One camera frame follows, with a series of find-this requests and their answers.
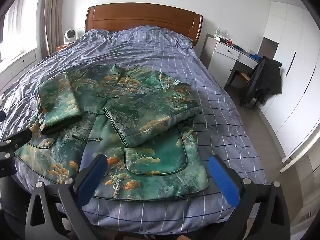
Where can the wooden nightstand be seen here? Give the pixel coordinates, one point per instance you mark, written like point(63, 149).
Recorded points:
point(62, 48)

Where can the white table fan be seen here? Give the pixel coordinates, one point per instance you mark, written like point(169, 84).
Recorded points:
point(71, 36)

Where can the green patterned jacket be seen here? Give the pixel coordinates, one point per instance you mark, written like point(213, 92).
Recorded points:
point(140, 100)

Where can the chair with black coat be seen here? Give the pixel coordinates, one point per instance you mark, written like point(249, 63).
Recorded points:
point(266, 80)

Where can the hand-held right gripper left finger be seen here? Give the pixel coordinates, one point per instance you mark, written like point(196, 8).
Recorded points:
point(91, 180)

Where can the wooden bed headboard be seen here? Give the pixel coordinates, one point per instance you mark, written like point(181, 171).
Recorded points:
point(140, 17)

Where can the beige curtain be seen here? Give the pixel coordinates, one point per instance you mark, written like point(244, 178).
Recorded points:
point(53, 17)

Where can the wooden chair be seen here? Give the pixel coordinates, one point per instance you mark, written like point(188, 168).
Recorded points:
point(243, 76)

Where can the sheer white window curtain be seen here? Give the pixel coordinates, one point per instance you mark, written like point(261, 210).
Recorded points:
point(18, 30)

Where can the white wardrobe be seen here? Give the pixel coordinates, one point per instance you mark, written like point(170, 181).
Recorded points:
point(292, 67)

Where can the blue cloth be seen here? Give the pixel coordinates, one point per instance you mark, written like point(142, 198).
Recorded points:
point(255, 56)

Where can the clear green bottle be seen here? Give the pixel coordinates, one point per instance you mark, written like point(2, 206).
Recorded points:
point(216, 32)

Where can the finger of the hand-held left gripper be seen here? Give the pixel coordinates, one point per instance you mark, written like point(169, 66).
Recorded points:
point(18, 140)

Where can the white desk with drawers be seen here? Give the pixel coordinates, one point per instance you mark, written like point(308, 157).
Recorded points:
point(225, 57)

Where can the white window bench cabinet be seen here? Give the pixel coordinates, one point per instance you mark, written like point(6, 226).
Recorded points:
point(17, 67)

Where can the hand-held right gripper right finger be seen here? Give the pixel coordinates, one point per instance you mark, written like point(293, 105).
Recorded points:
point(223, 180)

